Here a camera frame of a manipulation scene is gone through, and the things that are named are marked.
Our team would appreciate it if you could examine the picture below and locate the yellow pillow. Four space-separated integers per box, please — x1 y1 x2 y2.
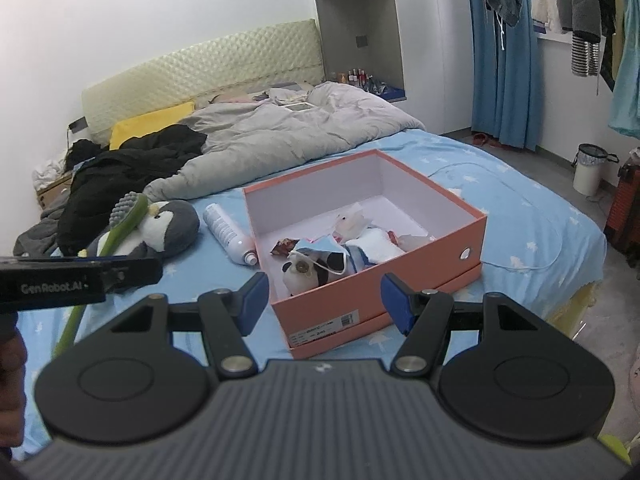
109 101 197 151

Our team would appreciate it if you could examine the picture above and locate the white spray bottle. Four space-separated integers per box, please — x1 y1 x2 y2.
202 203 259 266

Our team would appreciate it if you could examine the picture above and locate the grey duvet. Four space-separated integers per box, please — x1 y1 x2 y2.
144 81 427 201

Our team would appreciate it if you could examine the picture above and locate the person's left hand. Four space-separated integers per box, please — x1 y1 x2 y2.
0 332 27 461

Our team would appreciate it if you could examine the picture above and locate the panda plush toy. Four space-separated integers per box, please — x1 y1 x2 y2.
281 250 351 297

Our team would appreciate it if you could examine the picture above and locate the blue face mask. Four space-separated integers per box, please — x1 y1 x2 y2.
292 236 351 276

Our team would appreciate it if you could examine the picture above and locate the striped knit sweater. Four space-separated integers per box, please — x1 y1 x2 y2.
570 35 602 78

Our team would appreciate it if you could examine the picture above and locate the green long-handled massage brush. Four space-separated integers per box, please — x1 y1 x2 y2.
51 191 150 361

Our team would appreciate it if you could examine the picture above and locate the black clothing pile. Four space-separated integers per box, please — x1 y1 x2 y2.
56 124 208 257

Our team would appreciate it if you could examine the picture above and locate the white cloth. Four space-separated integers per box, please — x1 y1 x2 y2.
32 159 68 187

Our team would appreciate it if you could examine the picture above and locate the white cable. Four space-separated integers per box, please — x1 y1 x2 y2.
429 161 568 272

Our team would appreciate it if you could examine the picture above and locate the blue curtain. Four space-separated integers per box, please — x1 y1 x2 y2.
466 0 540 152

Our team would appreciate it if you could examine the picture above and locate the brown bedside cabinet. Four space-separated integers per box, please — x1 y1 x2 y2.
35 172 75 209

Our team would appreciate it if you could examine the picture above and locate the grey cloth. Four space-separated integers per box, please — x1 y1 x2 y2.
12 203 68 257

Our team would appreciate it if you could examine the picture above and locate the dark hanging garment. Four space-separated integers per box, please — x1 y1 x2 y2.
590 0 618 92

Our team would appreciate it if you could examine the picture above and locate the white trash bin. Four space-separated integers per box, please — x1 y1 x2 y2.
571 143 620 197

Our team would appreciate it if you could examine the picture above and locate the grey hanging jacket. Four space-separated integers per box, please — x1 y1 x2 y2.
555 0 603 43

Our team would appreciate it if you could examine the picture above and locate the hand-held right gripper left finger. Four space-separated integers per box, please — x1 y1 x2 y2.
110 272 271 378

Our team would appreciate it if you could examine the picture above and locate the black fluffy cloth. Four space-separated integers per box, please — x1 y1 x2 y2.
64 139 103 171

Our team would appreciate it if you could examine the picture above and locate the dark red suitcase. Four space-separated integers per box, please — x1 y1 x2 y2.
602 149 640 257

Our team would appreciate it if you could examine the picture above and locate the grey penguin plush toy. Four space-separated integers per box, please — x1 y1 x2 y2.
87 199 201 261

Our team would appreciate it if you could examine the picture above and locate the teal hanging garment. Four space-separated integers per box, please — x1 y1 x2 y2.
607 0 640 139

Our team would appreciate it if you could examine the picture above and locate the orange cardboard box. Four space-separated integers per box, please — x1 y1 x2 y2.
243 149 488 361

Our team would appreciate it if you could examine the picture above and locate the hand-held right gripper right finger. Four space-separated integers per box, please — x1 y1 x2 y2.
380 273 543 378

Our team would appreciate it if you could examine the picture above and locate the row of cosmetic bottles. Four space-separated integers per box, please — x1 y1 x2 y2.
337 66 378 90

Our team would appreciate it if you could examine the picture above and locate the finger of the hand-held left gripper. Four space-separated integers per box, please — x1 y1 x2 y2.
97 257 164 293

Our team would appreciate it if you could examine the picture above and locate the blue storage tray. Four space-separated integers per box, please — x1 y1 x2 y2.
370 82 407 102

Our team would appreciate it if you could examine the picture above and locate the blue tissue packet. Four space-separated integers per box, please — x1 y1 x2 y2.
345 229 407 267

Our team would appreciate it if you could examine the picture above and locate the clear plastic wrapper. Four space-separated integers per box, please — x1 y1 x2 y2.
334 203 376 241
395 232 431 252

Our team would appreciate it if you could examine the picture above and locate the white and grey wardrobe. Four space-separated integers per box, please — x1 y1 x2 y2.
308 0 476 133

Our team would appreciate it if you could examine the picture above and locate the blue star-print bed sheet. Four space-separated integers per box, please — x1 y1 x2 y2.
10 127 608 461

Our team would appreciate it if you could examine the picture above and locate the pink pillow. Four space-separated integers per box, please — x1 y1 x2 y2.
207 91 271 106

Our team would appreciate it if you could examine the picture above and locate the cream padded headboard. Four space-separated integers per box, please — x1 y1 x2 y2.
81 19 322 148

